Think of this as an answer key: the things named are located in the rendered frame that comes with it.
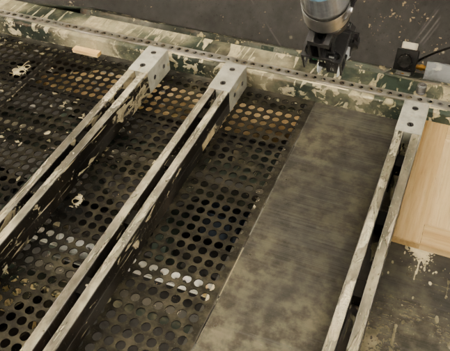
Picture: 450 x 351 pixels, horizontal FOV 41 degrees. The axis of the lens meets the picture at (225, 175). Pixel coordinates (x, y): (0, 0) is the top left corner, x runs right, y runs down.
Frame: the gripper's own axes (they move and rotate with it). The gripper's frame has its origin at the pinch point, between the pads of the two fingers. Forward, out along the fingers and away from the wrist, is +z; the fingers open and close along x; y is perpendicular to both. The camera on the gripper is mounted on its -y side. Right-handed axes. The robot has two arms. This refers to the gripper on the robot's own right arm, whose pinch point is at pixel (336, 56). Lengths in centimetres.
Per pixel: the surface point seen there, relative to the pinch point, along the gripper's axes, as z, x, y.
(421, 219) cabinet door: 25.9, 24.2, 20.7
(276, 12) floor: 115, -52, -63
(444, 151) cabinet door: 38.7, 25.2, 0.6
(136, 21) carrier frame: 106, -106, -42
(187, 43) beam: 46, -52, -14
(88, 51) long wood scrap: 45, -81, -3
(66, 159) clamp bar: 14, -55, 33
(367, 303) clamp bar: 6.2, 18.8, 42.4
